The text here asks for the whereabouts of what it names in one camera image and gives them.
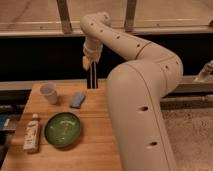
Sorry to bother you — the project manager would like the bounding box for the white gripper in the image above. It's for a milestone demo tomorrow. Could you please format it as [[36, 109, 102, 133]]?
[[82, 36, 103, 71]]

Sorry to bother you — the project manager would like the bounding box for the black white striped eraser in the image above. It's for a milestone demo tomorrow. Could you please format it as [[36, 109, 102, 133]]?
[[87, 62, 98, 89]]

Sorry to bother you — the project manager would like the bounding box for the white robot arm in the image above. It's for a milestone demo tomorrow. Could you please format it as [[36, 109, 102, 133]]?
[[80, 12, 183, 171]]

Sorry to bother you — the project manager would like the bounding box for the white ceramic cup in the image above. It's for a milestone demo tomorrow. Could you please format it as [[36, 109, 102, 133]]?
[[40, 83, 58, 105]]

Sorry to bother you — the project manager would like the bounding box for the blue sponge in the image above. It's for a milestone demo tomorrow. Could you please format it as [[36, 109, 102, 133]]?
[[69, 92, 85, 109]]

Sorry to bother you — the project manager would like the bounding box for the green bowl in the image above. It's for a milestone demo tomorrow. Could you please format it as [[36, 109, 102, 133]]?
[[44, 112, 81, 148]]

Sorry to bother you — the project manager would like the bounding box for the white bottle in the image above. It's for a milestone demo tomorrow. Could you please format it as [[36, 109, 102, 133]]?
[[23, 113, 40, 153]]

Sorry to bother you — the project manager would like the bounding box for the grey pipe fitting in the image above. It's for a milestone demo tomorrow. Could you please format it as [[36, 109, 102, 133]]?
[[195, 60, 213, 82]]

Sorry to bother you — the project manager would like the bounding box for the left metal post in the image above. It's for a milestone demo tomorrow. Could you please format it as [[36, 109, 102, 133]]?
[[56, 0, 72, 34]]

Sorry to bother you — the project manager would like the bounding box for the metal post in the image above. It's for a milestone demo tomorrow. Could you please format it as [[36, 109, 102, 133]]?
[[124, 0, 137, 32], [56, 0, 72, 34]]

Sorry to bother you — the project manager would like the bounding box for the right metal post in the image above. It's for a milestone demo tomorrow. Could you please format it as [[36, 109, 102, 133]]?
[[124, 0, 137, 32]]

